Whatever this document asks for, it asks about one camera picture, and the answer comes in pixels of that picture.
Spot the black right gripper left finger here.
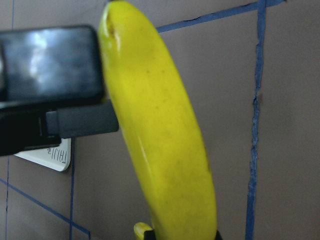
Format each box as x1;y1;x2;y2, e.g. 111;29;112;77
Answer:
45;102;119;139

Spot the white bear tray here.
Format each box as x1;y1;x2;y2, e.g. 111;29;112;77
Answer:
14;138;72;172

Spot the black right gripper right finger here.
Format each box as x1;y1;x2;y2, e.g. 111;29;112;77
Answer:
143;230;223;240

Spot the yellow banana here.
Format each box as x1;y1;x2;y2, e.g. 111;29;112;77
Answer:
98;0;218;240
133;222;153;240

